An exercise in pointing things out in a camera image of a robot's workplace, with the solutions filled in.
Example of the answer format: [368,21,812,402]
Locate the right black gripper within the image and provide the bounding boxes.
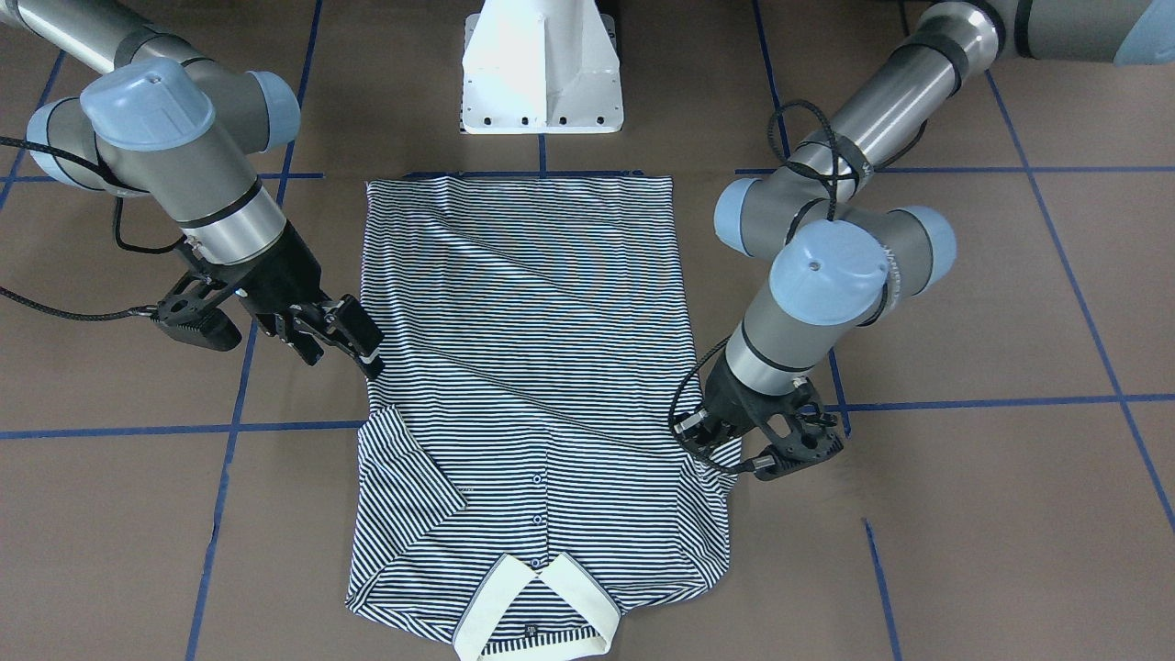
[188,221,385,380]

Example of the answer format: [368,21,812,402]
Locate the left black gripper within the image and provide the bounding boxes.
[674,359,798,465]

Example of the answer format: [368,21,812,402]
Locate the blue white striped polo shirt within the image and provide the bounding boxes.
[345,176,734,660]

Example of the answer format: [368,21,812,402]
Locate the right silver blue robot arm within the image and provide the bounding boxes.
[4,1,383,379]

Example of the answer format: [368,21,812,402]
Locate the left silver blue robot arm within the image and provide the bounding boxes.
[669,1,1171,480]

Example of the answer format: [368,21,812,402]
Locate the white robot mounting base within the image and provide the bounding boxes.
[459,1,625,135]

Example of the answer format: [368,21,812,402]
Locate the blue tape grid lines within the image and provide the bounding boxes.
[4,1,1171,660]

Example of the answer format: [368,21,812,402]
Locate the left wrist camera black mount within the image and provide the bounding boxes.
[748,376,845,481]

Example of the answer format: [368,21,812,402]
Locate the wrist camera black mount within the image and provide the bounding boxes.
[748,376,845,481]
[150,274,242,352]

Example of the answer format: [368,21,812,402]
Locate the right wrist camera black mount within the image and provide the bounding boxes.
[150,274,242,352]

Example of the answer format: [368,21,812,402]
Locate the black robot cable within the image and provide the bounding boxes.
[666,99,868,475]

